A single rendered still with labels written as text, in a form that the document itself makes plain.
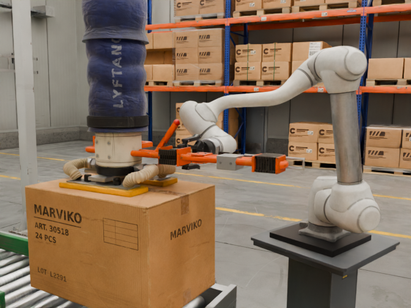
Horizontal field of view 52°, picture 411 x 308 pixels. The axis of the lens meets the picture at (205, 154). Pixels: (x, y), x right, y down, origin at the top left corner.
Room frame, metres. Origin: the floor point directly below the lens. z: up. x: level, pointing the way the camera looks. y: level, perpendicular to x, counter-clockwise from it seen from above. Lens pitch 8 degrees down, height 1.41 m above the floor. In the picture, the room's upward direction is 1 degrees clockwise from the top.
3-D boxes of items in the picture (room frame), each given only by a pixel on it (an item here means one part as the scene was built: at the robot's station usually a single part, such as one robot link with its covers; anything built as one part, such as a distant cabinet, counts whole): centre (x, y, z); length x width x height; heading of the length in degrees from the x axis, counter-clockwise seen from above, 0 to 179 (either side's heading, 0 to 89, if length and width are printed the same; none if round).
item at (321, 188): (1.91, -0.57, 0.94); 0.18 x 0.16 x 0.22; 17
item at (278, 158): (1.29, -0.20, 1.21); 0.08 x 0.07 x 0.05; 61
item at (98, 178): (1.58, 0.33, 1.13); 0.34 x 0.25 x 0.06; 61
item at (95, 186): (1.50, 0.37, 1.09); 0.34 x 0.10 x 0.05; 61
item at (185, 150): (1.46, 0.11, 1.20); 0.10 x 0.08 x 0.06; 151
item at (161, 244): (1.57, 0.32, 0.87); 0.60 x 0.40 x 0.40; 58
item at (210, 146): (1.59, 0.02, 1.20); 0.09 x 0.07 x 0.08; 152
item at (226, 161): (1.36, -0.08, 1.20); 0.07 x 0.07 x 0.04; 61
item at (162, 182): (1.67, 0.28, 1.10); 0.34 x 0.10 x 0.05; 61
